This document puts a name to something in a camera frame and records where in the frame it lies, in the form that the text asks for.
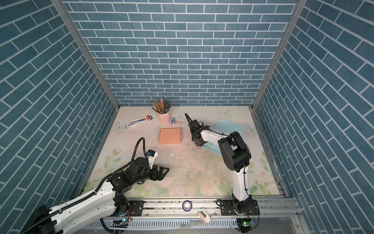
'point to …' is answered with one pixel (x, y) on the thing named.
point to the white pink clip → (204, 216)
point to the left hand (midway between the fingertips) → (164, 169)
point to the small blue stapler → (172, 120)
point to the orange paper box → (170, 135)
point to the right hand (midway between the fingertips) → (202, 138)
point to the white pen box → (139, 121)
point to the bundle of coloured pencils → (161, 106)
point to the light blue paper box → (225, 126)
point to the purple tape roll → (190, 204)
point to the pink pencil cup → (164, 118)
